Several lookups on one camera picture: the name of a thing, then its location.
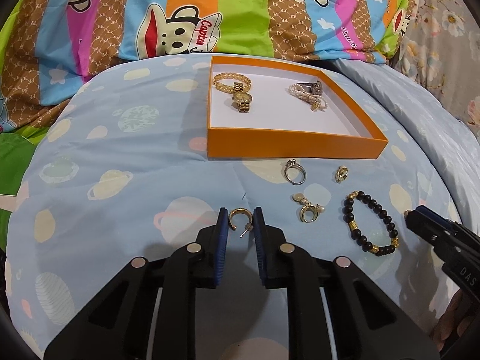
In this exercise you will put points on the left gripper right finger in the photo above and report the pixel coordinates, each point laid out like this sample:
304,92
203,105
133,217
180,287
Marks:
335,311

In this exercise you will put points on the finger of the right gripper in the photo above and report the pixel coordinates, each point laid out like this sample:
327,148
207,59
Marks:
430,226

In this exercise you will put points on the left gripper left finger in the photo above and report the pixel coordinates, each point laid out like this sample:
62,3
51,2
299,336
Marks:
147,310

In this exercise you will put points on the small gold earring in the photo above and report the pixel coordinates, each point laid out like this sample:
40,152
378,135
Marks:
341,174

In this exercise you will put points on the gold hoop earring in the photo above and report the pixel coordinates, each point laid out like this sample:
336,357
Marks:
240,220

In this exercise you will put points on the person's right hand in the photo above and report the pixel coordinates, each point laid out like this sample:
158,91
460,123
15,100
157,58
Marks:
450,323

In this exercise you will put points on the light blue planet blanket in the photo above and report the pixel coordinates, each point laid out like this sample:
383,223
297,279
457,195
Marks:
125,173

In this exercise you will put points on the floral grey sheet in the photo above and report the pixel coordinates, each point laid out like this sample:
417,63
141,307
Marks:
440,52

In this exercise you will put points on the silver wristwatch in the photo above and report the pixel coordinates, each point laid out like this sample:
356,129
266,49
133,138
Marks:
314,88

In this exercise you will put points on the orange shallow box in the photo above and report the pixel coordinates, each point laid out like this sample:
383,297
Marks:
278,124

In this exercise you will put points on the gold wristwatch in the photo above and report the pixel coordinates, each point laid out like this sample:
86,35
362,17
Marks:
241,99

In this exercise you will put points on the colourful monkey print quilt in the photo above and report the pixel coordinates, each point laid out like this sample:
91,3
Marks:
51,48

